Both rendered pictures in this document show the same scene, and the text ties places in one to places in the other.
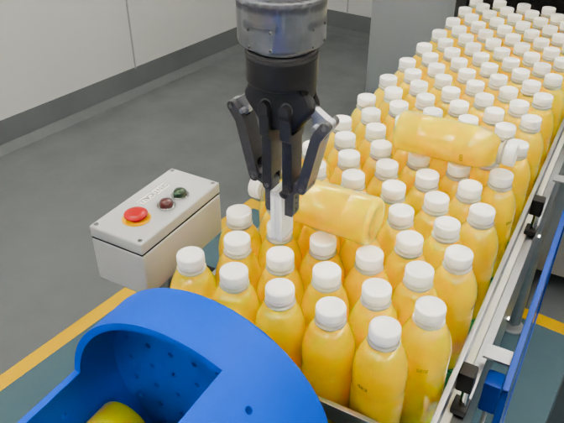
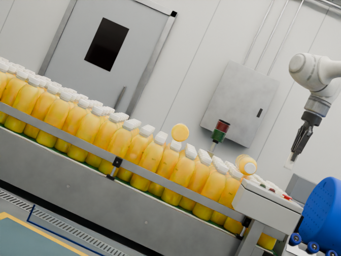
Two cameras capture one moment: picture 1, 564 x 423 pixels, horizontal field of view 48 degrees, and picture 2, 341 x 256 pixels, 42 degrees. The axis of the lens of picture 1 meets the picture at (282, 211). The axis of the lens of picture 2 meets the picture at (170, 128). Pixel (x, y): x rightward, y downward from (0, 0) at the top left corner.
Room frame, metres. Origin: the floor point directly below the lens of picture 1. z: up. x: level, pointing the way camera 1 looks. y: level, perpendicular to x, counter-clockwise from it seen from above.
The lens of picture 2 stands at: (1.90, 1.29, 1.22)
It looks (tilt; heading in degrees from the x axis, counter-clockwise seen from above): 3 degrees down; 241
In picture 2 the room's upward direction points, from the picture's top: 25 degrees clockwise
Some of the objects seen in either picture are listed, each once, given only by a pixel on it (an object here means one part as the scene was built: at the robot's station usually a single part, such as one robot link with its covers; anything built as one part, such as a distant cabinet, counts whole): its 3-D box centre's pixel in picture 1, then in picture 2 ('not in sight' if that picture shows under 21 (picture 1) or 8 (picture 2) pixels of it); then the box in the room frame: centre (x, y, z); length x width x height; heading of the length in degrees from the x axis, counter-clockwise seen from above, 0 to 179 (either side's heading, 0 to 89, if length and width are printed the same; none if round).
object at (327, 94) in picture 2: not in sight; (327, 81); (0.63, 0.00, 1.56); 0.13 x 0.11 x 0.16; 11
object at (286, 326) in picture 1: (279, 347); not in sight; (0.62, 0.00, 0.99); 0.07 x 0.07 x 0.19
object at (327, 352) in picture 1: (327, 367); not in sight; (0.59, -0.06, 0.99); 0.07 x 0.07 x 0.19
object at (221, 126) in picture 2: not in sight; (222, 127); (0.66, -0.46, 1.23); 0.06 x 0.06 x 0.04
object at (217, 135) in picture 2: not in sight; (218, 135); (0.66, -0.46, 1.18); 0.06 x 0.06 x 0.05
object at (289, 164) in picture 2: (279, 210); (291, 161); (0.62, 0.00, 1.22); 0.03 x 0.01 x 0.07; 150
